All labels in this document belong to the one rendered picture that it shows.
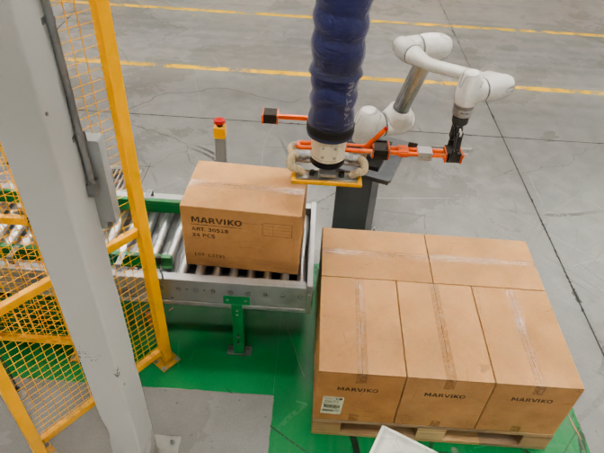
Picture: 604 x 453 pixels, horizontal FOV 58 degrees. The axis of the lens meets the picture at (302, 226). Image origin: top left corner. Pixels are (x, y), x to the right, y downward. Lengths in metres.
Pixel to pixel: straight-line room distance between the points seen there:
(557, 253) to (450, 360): 1.90
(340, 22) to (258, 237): 1.11
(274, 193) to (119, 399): 1.20
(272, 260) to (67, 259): 1.32
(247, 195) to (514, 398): 1.59
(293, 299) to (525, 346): 1.15
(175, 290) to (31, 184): 1.44
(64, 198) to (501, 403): 2.10
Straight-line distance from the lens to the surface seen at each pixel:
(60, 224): 1.66
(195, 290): 2.86
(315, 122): 2.49
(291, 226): 2.65
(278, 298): 2.83
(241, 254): 2.83
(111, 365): 2.13
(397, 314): 2.78
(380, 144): 2.67
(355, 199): 3.58
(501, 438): 3.16
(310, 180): 2.59
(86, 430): 3.11
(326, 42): 2.31
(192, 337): 3.33
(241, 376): 3.14
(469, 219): 4.37
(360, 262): 3.00
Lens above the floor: 2.61
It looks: 40 degrees down
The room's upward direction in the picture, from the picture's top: 4 degrees clockwise
